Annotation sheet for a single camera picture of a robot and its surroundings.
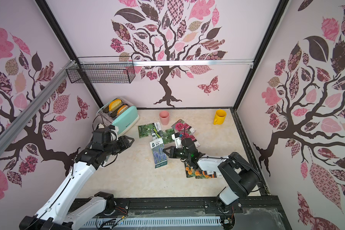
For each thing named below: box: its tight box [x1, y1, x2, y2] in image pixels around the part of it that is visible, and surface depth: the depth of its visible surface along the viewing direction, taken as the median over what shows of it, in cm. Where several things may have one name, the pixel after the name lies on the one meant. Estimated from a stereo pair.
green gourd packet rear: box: [138, 122, 155, 139], surface depth 109 cm
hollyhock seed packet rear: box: [171, 118, 196, 135], surface depth 112 cm
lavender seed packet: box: [149, 137, 168, 169], surface depth 87 cm
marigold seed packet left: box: [184, 161, 203, 179], surface depth 87 cm
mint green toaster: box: [96, 96, 140, 136], surface depth 96 cm
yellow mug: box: [213, 109, 227, 126], surface depth 108 cm
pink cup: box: [159, 110, 171, 126], surface depth 108 cm
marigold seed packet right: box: [201, 170, 224, 179], surface depth 86 cm
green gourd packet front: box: [161, 128, 176, 149], surface depth 105 cm
